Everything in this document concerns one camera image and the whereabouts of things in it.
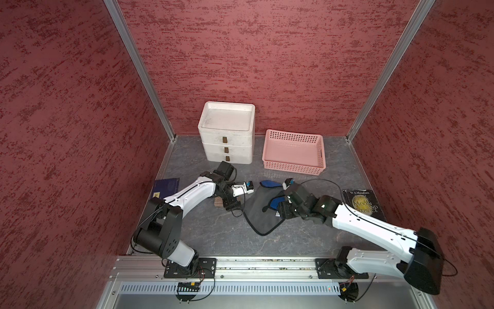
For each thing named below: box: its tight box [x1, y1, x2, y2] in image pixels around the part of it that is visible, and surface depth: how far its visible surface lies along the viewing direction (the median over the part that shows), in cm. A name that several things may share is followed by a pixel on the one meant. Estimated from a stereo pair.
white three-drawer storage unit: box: [198, 101, 256, 165], surface depth 97 cm
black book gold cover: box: [343, 188, 388, 222], surface depth 94 cm
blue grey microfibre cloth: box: [243, 180, 286, 236], surface depth 91 cm
